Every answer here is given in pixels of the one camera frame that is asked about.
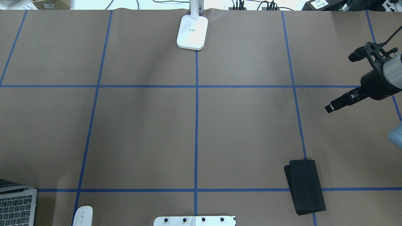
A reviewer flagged cardboard box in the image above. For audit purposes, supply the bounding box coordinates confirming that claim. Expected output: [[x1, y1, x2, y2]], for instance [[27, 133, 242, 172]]
[[32, 0, 71, 10]]

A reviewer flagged grey laptop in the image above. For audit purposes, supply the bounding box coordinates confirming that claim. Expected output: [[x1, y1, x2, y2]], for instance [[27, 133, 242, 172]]
[[0, 179, 38, 226]]

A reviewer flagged black mouse pad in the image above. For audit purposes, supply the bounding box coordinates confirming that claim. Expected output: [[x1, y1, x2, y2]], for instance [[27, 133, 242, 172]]
[[284, 160, 326, 216]]

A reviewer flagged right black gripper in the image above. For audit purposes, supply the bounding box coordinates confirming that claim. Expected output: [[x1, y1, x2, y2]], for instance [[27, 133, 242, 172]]
[[325, 70, 394, 113]]

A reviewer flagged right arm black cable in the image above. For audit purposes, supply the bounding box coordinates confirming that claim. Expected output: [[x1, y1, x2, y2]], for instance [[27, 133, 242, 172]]
[[378, 25, 402, 47]]

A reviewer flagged white computer mouse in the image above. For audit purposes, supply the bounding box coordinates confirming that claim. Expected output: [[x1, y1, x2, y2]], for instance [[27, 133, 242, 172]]
[[72, 206, 93, 226]]

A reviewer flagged white desk lamp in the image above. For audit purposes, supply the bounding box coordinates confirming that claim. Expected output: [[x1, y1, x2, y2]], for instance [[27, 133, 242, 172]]
[[176, 0, 209, 51]]

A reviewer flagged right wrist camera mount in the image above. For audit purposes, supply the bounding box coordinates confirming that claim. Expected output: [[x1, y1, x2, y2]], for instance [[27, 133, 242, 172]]
[[348, 42, 399, 71]]

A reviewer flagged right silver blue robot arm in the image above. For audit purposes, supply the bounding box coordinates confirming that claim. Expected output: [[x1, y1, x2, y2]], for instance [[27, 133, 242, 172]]
[[325, 52, 402, 113]]

